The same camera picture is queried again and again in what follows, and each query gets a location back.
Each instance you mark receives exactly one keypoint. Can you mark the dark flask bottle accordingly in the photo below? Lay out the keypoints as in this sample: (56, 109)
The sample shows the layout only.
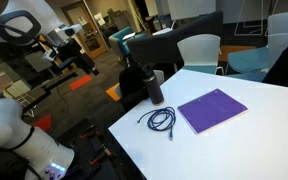
(152, 86)

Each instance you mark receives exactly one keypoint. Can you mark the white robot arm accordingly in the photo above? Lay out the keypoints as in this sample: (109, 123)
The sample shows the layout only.
(22, 23)

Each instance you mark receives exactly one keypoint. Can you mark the black backpack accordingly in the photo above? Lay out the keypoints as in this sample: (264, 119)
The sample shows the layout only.
(132, 87)

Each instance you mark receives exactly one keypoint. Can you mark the dark grey sofa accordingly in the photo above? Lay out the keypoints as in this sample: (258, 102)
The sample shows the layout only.
(163, 49)

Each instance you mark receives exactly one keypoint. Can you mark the teal armchair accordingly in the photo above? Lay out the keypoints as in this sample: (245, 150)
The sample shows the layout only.
(118, 41)

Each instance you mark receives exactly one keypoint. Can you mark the purple spiral notebook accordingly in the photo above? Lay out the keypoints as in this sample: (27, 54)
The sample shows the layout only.
(210, 109)

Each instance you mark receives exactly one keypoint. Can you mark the white plastic chair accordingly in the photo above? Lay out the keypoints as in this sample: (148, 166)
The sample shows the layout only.
(200, 53)

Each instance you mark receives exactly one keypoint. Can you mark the wooden door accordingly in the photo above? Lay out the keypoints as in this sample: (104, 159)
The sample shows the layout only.
(89, 37)

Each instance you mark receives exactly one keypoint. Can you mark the teal and white chair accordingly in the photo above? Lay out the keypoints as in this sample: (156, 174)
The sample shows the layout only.
(254, 64)

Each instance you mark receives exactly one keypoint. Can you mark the black camera tripod stand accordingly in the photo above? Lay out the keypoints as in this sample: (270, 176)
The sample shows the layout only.
(69, 53)

